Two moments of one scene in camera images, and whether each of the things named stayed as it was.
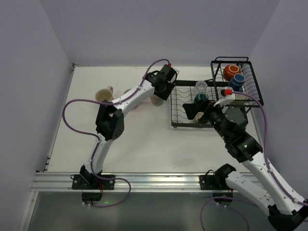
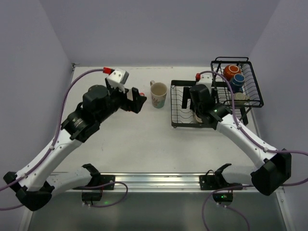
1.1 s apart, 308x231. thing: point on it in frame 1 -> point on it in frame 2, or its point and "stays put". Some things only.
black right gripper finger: [193, 110] -> [186, 93]
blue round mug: [237, 82] stays put
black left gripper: [165, 94] -> [127, 100]
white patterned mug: [172, 73] -> [118, 75]
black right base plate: [213, 182] stays put
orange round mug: [229, 70] stays put
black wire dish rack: [233, 83] stays put
